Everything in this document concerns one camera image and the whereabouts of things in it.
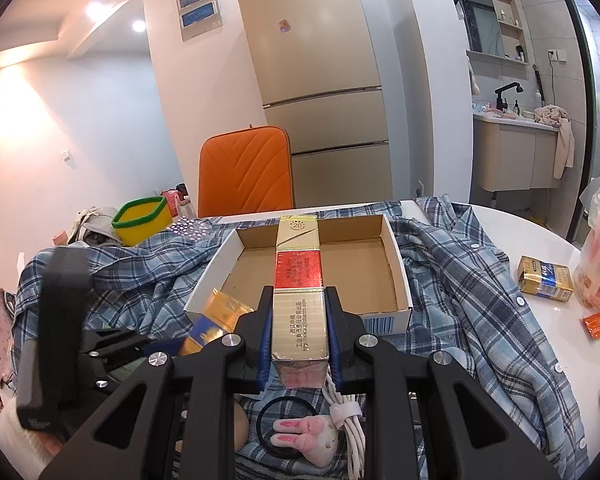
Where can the white wall socket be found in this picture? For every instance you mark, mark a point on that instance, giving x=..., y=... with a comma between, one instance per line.
x=557, y=55

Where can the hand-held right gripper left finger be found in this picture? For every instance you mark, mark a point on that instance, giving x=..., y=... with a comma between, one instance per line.
x=266, y=340

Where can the gold blue pack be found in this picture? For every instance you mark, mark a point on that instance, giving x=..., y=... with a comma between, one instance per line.
x=545, y=277

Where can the orange chair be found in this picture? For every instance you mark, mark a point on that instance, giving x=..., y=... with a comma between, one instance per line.
x=245, y=170

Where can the small orange packet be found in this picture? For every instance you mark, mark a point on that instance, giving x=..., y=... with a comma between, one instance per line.
x=599, y=325

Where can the wall panel blue pictures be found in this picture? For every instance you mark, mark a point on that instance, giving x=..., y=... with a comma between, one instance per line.
x=199, y=7

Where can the shallow cardboard box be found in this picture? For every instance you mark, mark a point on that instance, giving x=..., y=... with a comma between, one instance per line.
x=360, y=270

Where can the beige refrigerator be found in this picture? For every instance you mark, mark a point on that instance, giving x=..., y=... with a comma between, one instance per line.
x=320, y=60

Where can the wall niche shelf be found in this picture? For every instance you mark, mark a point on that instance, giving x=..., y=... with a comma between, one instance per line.
x=510, y=20

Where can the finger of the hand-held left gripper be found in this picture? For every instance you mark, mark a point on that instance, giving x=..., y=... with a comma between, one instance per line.
x=112, y=375
x=115, y=341

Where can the bathroom mirror cabinet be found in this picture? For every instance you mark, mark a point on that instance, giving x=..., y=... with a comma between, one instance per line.
x=480, y=20

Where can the yellow basket green rim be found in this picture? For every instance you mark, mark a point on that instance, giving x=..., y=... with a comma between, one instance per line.
x=142, y=222

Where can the pink beige towel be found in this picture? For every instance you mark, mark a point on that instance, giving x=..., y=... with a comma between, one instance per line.
x=562, y=145

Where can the blue plaid shirt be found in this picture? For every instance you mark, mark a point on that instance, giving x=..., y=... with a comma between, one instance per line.
x=455, y=280

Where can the black faucet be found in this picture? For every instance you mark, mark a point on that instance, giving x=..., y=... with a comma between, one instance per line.
x=504, y=97

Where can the red white plastic bag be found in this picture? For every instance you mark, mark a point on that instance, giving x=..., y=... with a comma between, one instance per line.
x=177, y=202

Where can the purple floral cloth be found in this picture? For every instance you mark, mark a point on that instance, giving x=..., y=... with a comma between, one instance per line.
x=190, y=225

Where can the beige sink cabinet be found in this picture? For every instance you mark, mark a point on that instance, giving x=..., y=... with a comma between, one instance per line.
x=505, y=155

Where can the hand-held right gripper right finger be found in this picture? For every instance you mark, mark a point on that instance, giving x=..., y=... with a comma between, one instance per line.
x=331, y=340

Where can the long gold red carton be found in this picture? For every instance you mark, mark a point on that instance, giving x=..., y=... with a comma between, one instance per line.
x=300, y=320

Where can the gold orange pack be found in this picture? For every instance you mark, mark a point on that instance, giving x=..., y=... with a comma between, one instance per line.
x=220, y=312

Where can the white canvas bag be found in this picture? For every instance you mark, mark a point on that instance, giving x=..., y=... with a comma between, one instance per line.
x=92, y=222

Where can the white wall hook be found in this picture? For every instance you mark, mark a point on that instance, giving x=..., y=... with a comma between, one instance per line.
x=68, y=156

